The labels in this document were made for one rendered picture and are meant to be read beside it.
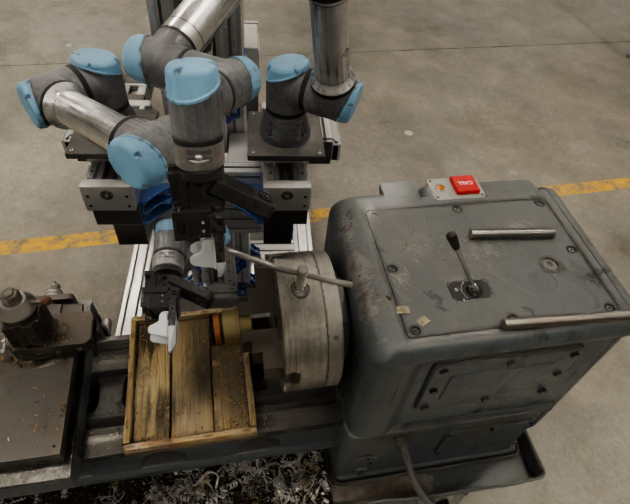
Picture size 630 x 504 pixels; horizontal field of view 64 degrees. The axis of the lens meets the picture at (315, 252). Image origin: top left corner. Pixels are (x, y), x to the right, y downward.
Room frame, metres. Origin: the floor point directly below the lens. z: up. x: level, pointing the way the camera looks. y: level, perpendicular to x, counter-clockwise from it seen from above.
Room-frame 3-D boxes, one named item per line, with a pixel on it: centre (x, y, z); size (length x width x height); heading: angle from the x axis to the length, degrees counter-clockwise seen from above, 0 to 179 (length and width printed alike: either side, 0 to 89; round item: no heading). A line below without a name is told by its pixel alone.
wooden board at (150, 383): (0.60, 0.28, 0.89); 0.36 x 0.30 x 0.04; 15
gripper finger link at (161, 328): (0.58, 0.31, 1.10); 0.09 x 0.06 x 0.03; 13
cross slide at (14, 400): (0.52, 0.61, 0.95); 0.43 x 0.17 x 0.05; 15
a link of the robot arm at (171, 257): (0.77, 0.35, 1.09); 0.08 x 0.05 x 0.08; 103
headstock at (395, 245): (0.79, -0.36, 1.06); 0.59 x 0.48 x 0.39; 105
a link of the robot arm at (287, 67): (1.26, 0.12, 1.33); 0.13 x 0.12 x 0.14; 72
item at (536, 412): (0.79, -0.36, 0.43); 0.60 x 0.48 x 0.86; 105
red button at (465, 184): (1.00, -0.35, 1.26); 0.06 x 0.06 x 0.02; 15
